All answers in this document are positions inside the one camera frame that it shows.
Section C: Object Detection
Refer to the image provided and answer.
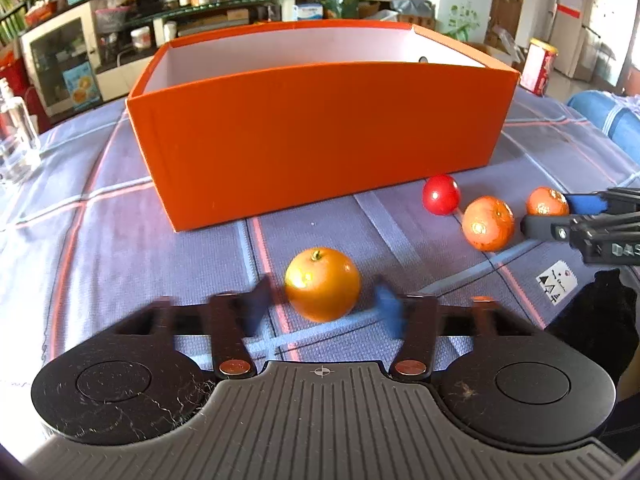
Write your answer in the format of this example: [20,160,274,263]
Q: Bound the small orange tangerine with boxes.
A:
[526,186,570,216]

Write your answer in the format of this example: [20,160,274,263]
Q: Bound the ribbed orange tangerine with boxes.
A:
[462,195,515,252]

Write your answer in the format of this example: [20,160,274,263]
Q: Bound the red cherry tomato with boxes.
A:
[422,174,461,216]

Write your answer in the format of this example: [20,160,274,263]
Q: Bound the large orange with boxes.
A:
[284,247,361,323]

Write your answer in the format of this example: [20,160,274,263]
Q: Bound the blue plaid tablecloth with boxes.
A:
[0,84,640,461]

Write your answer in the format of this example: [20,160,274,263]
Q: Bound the red cylindrical tin can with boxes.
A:
[520,38,558,96]

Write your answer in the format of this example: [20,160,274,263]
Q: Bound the clear glass jar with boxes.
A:
[0,78,41,184]

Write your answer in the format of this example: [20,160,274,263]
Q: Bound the orange cardboard shoe box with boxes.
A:
[126,20,518,231]

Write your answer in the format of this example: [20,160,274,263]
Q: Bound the white TV stand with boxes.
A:
[94,0,392,101]

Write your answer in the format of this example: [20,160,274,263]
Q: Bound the white glass-door cabinet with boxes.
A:
[21,0,103,122]

